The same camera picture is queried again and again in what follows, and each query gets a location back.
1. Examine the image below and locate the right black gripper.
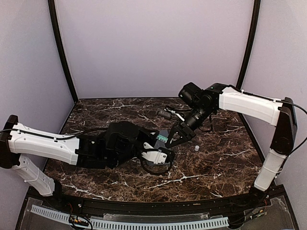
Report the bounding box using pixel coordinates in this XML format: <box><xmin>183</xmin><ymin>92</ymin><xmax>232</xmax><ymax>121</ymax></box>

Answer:
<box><xmin>165</xmin><ymin>104</ymin><xmax>214</xmax><ymax>148</ymax></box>

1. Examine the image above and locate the white green glue stick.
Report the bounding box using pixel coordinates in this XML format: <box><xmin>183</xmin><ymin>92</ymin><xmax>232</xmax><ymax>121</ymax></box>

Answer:
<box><xmin>156</xmin><ymin>134</ymin><xmax>168</xmax><ymax>143</ymax></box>

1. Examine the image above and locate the grey blue envelope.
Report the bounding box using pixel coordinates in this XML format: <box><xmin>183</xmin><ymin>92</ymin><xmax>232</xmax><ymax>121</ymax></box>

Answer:
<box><xmin>148</xmin><ymin>129</ymin><xmax>174</xmax><ymax>167</ymax></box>

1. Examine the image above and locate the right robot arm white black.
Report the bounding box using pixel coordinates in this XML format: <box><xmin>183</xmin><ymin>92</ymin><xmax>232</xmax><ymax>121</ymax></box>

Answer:
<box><xmin>166</xmin><ymin>82</ymin><xmax>297</xmax><ymax>208</ymax></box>

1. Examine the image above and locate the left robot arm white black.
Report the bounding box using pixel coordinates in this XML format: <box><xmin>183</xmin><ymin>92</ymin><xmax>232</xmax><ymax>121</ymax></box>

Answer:
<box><xmin>0</xmin><ymin>115</ymin><xmax>167</xmax><ymax>209</ymax></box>

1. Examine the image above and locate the clear acrylic front plate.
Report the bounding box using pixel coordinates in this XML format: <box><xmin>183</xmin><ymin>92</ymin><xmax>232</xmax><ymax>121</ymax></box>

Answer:
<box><xmin>103</xmin><ymin>213</ymin><xmax>210</xmax><ymax>223</ymax></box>

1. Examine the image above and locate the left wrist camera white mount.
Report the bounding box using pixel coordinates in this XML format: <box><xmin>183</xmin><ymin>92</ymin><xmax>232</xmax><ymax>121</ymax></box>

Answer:
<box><xmin>140</xmin><ymin>142</ymin><xmax>175</xmax><ymax>176</ymax></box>

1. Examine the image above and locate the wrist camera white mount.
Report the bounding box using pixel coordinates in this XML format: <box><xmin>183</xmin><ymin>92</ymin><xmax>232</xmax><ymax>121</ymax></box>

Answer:
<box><xmin>156</xmin><ymin>108</ymin><xmax>185</xmax><ymax>121</ymax></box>
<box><xmin>140</xmin><ymin>142</ymin><xmax>175</xmax><ymax>176</ymax></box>

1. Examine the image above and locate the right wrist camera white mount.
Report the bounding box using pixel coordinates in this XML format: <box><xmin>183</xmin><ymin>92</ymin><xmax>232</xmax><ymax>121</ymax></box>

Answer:
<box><xmin>156</xmin><ymin>108</ymin><xmax>185</xmax><ymax>121</ymax></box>

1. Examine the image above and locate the black curved front rail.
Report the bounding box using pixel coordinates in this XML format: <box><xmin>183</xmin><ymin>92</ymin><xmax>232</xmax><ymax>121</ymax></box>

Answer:
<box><xmin>50</xmin><ymin>194</ymin><xmax>253</xmax><ymax>216</ymax></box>

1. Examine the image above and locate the white slotted cable duct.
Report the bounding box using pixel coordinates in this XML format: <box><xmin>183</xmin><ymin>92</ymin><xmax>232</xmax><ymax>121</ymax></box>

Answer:
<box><xmin>30</xmin><ymin>205</ymin><xmax>229</xmax><ymax>230</ymax></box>

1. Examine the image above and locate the right black frame post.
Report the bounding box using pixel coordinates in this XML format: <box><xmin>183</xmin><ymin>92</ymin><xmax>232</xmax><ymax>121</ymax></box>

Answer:
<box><xmin>236</xmin><ymin>0</ymin><xmax>261</xmax><ymax>89</ymax></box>

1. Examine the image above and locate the black frame post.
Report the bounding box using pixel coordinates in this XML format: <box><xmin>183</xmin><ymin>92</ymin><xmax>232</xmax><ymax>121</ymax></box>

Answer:
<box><xmin>236</xmin><ymin>0</ymin><xmax>261</xmax><ymax>89</ymax></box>
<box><xmin>47</xmin><ymin>0</ymin><xmax>79</xmax><ymax>103</ymax></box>

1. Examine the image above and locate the left black frame post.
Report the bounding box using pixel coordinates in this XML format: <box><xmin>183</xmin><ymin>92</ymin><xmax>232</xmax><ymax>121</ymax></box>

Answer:
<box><xmin>47</xmin><ymin>0</ymin><xmax>79</xmax><ymax>103</ymax></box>

